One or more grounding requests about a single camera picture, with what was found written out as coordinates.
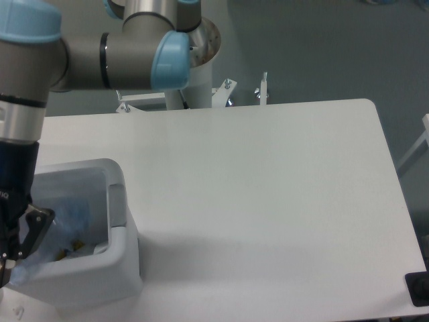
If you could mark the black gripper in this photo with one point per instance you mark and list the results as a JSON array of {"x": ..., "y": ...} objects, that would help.
[{"x": 18, "y": 162}]

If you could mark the clear crushed plastic bottle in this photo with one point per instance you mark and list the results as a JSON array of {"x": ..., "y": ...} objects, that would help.
[{"x": 72, "y": 219}]

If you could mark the white paper trash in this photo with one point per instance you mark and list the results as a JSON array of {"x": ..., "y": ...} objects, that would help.
[{"x": 95, "y": 249}]

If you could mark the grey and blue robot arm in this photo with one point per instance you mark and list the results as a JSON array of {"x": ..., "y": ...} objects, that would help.
[{"x": 151, "y": 52}]

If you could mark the white plastic trash can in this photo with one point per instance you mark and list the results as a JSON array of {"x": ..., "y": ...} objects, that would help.
[{"x": 78, "y": 279}]

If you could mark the yellow wrapper in bin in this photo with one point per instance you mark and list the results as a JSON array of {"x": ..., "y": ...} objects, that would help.
[{"x": 75, "y": 245}]

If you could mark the black clamp at table edge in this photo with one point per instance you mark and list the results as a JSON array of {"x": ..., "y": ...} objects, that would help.
[{"x": 417, "y": 283}]

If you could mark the white pedestal base frame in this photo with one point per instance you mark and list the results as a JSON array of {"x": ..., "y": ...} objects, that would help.
[{"x": 220, "y": 97}]

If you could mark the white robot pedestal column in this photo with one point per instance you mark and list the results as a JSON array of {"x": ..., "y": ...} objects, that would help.
[{"x": 205, "y": 43}]

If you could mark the white frame at right edge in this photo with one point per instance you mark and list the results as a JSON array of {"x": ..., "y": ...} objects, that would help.
[{"x": 416, "y": 151}]

